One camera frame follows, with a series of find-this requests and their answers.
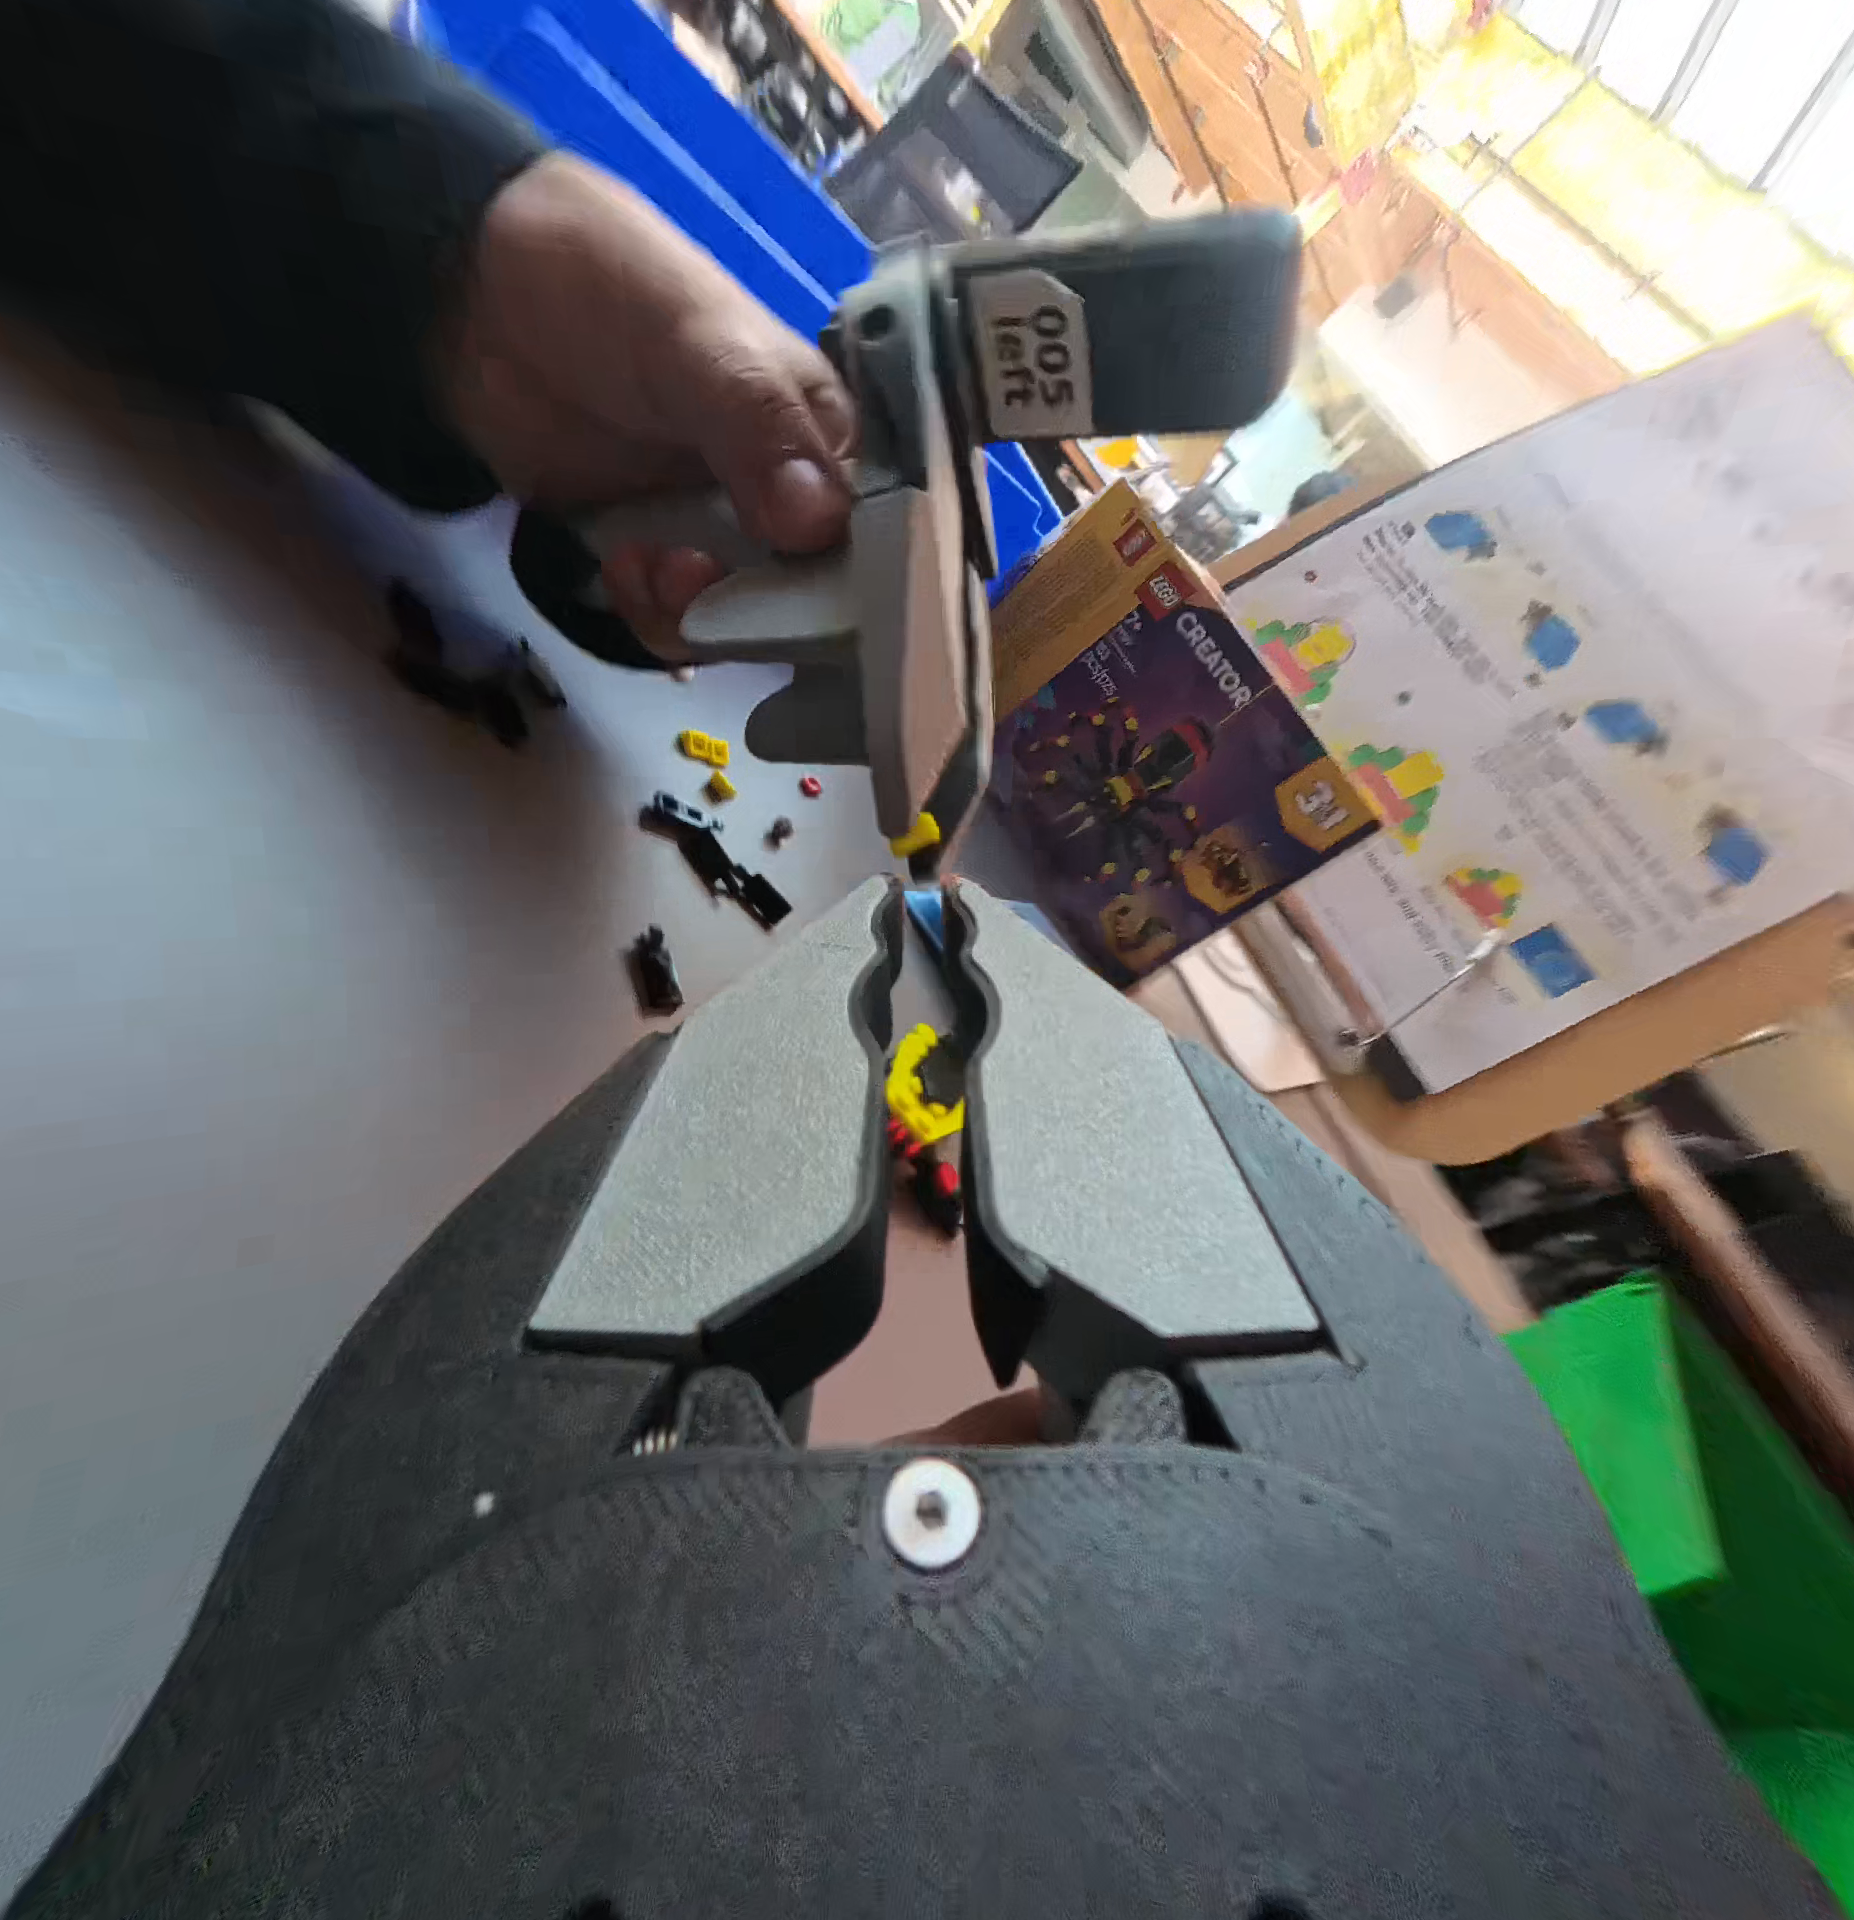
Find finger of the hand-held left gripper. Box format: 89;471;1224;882
852;483;977;845
933;447;1002;882

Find scattered black lego pieces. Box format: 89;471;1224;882
384;578;795;1016

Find person's left hand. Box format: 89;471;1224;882
444;146;866;660

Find purple and yellow lego box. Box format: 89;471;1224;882
988;480;1389;992

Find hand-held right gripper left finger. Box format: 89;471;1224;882
525;876;908;1406

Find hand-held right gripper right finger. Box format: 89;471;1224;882
940;877;1325;1414

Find blue storage bins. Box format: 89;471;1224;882
399;0;1066;605

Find yellow and black lego model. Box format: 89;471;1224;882
881;1019;971;1240

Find printed sheet with brick pictures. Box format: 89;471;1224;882
1224;315;1854;1097

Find green bin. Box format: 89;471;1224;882
1500;1270;1854;1920

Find dark grey device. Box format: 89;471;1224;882
826;49;1087;245

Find person's left forearm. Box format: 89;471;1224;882
0;0;556;514

